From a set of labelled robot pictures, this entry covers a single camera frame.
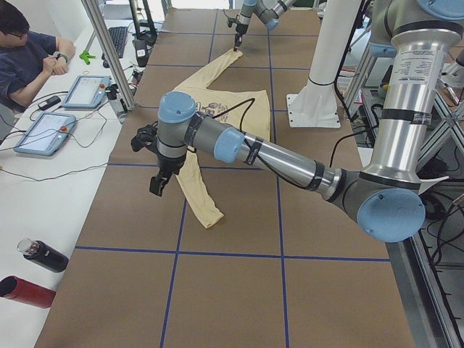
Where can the cream long-sleeve graphic shirt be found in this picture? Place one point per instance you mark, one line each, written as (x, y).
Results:
(249, 110)

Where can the black monitor stand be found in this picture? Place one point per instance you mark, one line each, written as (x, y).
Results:
(145, 29)

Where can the black keyboard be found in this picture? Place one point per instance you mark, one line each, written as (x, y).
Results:
(119, 36)

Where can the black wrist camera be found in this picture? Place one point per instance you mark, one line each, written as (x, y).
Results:
(146, 137)

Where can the near blue teach pendant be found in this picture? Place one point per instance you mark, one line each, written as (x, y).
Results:
(47, 134)

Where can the white curved plastic sheet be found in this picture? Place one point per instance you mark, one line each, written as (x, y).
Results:
(427, 183)

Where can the red cylindrical bottle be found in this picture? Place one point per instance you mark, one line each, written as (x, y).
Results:
(20, 290)

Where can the blue teach pendant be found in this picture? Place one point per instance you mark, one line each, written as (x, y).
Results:
(87, 92)
(47, 134)

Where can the brown paper table cover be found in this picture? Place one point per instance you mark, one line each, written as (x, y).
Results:
(282, 268)

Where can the far blue teach pendant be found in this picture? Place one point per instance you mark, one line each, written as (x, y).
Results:
(87, 92)

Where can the seated person in navy shirt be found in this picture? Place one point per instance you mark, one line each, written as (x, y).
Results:
(28, 59)

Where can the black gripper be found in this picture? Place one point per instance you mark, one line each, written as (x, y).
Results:
(239, 30)
(167, 165)

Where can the aluminium frame post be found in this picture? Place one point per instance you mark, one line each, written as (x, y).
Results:
(94, 14)

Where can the black water bottle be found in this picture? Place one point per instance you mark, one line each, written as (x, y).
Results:
(43, 255)

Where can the clear bottle with black cap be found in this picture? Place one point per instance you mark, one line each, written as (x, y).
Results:
(116, 102)

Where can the green plastic tool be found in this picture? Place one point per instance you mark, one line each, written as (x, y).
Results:
(86, 57)

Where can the black smartphone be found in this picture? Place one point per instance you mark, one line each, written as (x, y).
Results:
(48, 103)

